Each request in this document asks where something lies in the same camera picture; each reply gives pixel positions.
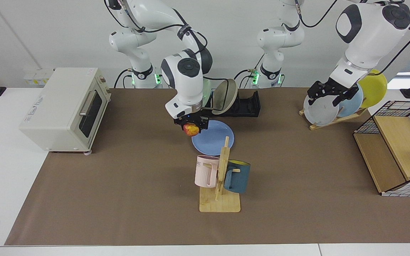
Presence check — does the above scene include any yellow plate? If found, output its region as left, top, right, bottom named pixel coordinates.
left=358, top=70, right=388, bottom=108

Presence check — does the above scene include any pink cup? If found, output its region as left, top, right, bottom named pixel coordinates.
left=195, top=155, right=220, bottom=188

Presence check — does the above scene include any pale green plate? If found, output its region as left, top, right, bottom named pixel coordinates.
left=202, top=78, right=213, bottom=105

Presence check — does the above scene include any brown table cloth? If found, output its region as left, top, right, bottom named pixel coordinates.
left=5, top=88, right=410, bottom=246

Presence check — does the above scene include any red yellow apple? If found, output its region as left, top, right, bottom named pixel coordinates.
left=183, top=123, right=200, bottom=137

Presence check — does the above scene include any pale toaster oven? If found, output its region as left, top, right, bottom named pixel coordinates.
left=19, top=68, right=112, bottom=154

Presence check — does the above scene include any light blue plate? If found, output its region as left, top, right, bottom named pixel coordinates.
left=336, top=85, right=364, bottom=118

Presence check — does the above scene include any dark blue cup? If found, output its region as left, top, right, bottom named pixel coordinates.
left=224, top=160, right=251, bottom=194

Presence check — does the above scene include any black dish rack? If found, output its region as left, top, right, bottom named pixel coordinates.
left=204, top=91, right=261, bottom=118

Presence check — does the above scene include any pale grey plate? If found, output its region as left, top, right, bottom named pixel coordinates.
left=304, top=93, right=340, bottom=127

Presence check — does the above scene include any wooden plate rack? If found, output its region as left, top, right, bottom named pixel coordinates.
left=299, top=107, right=367, bottom=130

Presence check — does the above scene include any wooden cup stand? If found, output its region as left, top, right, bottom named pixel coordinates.
left=199, top=136, right=241, bottom=213

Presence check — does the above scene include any white wall socket strip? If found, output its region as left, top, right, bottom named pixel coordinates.
left=23, top=69, right=54, bottom=86

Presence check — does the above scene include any beige grey plate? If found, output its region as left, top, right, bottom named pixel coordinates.
left=211, top=79, right=237, bottom=115

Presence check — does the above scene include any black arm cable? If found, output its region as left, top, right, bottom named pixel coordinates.
left=296, top=0, right=410, bottom=73
left=104, top=0, right=209, bottom=50

